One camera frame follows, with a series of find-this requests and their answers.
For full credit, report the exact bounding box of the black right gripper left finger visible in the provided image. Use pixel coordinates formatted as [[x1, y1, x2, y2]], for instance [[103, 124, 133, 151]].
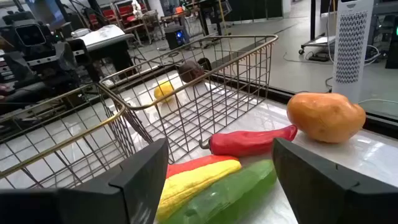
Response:
[[0, 138, 170, 224]]

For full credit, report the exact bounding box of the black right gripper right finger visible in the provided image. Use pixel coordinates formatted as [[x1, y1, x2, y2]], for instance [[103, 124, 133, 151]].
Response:
[[272, 138, 398, 224]]

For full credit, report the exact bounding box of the orange fruit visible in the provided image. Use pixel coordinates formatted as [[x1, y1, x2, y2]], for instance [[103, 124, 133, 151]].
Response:
[[286, 91, 367, 144]]

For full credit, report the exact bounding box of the yellow corn cob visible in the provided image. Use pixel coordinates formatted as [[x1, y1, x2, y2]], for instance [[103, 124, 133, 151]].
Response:
[[155, 159, 243, 222]]

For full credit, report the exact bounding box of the orange-red carrot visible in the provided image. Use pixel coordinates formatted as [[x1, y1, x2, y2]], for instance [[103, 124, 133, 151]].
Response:
[[166, 154, 240, 179]]

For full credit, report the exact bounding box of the red chili pepper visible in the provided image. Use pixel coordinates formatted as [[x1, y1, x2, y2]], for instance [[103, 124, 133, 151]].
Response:
[[198, 124, 299, 158]]

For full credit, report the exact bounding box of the green cucumber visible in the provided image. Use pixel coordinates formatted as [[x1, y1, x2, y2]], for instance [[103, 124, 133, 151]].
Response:
[[160, 159, 278, 224]]

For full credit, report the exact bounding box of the tilted computer monitor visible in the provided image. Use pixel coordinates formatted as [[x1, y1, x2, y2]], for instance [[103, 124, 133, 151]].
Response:
[[24, 0, 66, 29]]

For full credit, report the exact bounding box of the grey desk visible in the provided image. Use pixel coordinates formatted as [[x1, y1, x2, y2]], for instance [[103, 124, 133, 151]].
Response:
[[67, 24, 137, 80]]

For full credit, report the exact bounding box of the yellow lemon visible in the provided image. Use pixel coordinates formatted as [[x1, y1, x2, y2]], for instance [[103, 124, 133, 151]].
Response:
[[154, 80, 175, 104]]

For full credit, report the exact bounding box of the black computer with blue light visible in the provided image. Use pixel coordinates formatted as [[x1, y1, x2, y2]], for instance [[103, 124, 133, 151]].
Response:
[[164, 24, 191, 50]]

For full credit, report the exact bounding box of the dark purple plum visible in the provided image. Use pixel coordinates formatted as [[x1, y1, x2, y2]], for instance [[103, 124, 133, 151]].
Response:
[[177, 60, 206, 84]]

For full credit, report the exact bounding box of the white tower fan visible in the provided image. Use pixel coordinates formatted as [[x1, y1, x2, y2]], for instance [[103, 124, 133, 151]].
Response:
[[331, 0, 375, 104]]

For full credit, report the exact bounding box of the rolling cart base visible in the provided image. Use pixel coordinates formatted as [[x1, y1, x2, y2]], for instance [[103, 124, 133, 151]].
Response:
[[298, 34, 337, 57]]

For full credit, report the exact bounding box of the black equipment with green light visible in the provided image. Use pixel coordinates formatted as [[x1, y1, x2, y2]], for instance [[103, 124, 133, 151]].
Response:
[[384, 14, 398, 70]]

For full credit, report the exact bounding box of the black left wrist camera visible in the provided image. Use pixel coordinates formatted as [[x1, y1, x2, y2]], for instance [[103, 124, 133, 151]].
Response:
[[11, 18, 56, 60]]

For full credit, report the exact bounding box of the brass wire basket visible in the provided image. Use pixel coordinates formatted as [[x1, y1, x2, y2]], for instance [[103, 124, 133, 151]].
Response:
[[98, 34, 279, 165], [0, 82, 137, 190]]

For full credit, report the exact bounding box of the red wooden-frame chair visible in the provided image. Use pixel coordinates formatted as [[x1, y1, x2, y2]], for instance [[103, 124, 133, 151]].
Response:
[[114, 0, 149, 30], [98, 2, 121, 32]]

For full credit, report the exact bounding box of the white fan cable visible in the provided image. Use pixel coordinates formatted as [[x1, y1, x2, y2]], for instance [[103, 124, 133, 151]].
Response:
[[357, 45, 398, 106]]

